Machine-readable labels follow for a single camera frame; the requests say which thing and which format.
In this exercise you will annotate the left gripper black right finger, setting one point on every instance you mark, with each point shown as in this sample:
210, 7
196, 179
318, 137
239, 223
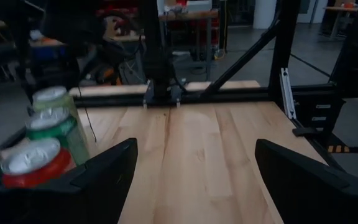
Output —
315, 199

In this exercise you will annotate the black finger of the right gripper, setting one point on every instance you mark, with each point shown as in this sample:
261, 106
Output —
73, 65
25, 68

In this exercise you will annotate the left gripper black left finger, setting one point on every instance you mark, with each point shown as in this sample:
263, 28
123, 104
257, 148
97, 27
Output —
57, 202

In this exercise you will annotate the light green beverage can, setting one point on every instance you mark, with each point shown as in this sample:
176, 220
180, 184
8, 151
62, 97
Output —
50, 95

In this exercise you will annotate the red blue Fanta strawberry can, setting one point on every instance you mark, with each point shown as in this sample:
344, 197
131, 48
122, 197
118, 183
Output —
33, 158

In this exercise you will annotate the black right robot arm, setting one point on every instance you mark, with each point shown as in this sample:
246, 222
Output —
155, 46

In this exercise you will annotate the orange shop vacuum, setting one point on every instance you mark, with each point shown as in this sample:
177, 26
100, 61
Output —
108, 74

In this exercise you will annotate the black box white labels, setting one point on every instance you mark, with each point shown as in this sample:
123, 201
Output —
309, 112

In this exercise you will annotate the wooden workbench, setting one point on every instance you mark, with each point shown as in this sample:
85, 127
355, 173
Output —
191, 15

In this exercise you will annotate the silver aluminium bracket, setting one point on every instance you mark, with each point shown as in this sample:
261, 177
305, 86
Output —
287, 93

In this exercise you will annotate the black aluminium table frame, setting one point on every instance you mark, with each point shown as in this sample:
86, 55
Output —
244, 93

